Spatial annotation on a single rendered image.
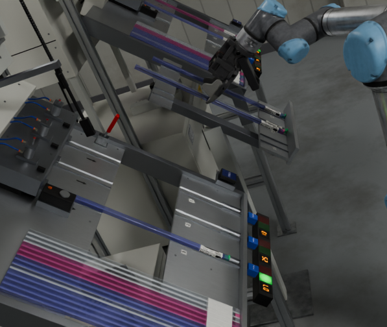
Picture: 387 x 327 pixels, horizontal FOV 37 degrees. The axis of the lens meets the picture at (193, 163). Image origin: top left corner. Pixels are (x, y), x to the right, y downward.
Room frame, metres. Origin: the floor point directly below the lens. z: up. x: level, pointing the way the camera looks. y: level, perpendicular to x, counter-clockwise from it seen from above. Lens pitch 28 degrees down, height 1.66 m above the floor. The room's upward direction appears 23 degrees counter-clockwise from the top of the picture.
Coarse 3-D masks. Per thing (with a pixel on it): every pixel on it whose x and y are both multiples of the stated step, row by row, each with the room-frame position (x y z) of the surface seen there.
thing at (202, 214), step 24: (192, 192) 1.43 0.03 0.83; (216, 192) 1.47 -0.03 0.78; (192, 216) 1.33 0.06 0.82; (216, 216) 1.36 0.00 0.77; (192, 240) 1.23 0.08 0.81; (216, 240) 1.26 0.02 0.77; (168, 264) 1.13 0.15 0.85; (192, 264) 1.15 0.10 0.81; (216, 264) 1.17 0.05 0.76; (192, 288) 1.07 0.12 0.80; (216, 288) 1.09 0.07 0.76
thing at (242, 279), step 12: (240, 204) 1.44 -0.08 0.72; (240, 216) 1.38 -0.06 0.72; (240, 228) 1.32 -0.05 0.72; (240, 240) 1.27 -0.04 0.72; (240, 252) 1.22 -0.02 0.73; (240, 264) 1.18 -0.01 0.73; (240, 276) 1.13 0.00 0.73; (240, 288) 1.09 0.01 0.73; (240, 300) 1.05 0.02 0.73; (240, 312) 1.02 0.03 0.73; (240, 324) 0.98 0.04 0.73
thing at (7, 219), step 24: (72, 144) 1.50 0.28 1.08; (72, 168) 1.39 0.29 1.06; (96, 168) 1.42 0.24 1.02; (0, 192) 1.23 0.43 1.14; (24, 192) 1.25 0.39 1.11; (72, 192) 1.30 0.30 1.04; (96, 192) 1.32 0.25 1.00; (0, 216) 1.16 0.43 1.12; (24, 216) 1.17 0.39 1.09; (48, 216) 1.19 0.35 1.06; (72, 216) 1.21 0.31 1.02; (96, 216) 1.23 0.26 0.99; (0, 240) 1.09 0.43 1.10; (72, 240) 1.13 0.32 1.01; (0, 264) 1.02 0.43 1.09
